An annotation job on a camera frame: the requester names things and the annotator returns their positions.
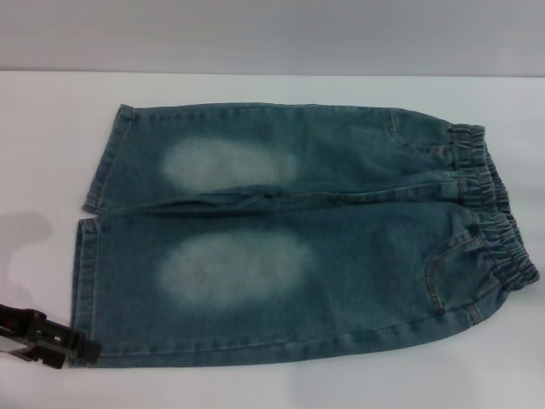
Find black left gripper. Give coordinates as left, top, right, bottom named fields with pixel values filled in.
left=0, top=302, right=102, bottom=370

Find blue denim shorts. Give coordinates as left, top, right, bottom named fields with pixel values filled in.
left=69, top=101, right=541, bottom=358

